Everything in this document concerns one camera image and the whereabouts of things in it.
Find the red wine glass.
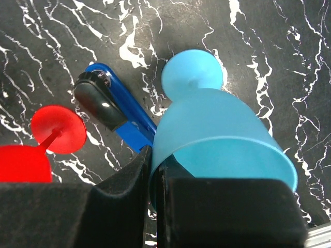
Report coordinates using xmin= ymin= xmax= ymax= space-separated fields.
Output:
xmin=1 ymin=105 xmax=87 ymax=183

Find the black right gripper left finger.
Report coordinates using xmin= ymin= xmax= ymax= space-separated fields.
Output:
xmin=1 ymin=146 xmax=152 ymax=247

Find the blue stapler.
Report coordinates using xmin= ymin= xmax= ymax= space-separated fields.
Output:
xmin=73 ymin=63 xmax=157 ymax=152

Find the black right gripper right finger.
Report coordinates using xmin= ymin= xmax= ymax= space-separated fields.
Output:
xmin=156 ymin=162 xmax=308 ymax=247

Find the blue wine glass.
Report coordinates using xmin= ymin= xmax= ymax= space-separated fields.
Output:
xmin=149 ymin=49 xmax=298 ymax=211

